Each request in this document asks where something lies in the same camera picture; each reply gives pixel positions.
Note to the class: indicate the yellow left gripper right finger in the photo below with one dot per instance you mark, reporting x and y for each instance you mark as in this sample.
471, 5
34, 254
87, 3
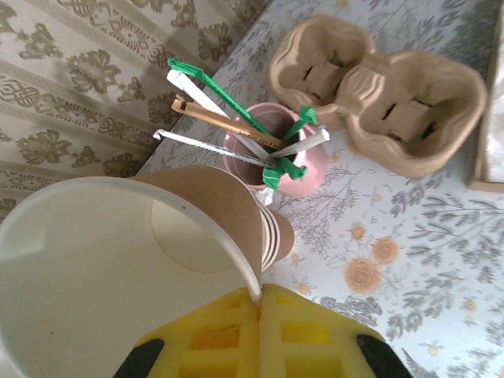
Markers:
315, 315

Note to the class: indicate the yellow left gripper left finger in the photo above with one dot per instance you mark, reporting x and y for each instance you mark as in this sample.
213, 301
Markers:
220, 315

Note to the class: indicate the brown paper cup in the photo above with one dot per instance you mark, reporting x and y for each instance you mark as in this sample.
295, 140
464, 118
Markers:
98, 275

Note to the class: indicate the stack of brown paper cups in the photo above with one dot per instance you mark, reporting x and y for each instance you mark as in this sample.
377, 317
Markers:
281, 236

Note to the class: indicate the floral tablecloth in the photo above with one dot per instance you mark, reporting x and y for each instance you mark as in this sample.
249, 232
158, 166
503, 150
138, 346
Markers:
393, 236

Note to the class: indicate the pink ceramic cup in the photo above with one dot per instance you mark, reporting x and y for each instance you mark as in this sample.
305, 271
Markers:
311, 165

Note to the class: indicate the white printed stick packet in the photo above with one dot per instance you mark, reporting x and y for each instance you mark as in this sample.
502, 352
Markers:
197, 143

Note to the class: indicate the brown stick packet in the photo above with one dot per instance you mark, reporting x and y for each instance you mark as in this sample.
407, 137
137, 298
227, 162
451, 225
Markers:
212, 118

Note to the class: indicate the wooden tray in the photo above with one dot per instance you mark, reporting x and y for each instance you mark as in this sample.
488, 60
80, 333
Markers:
478, 169

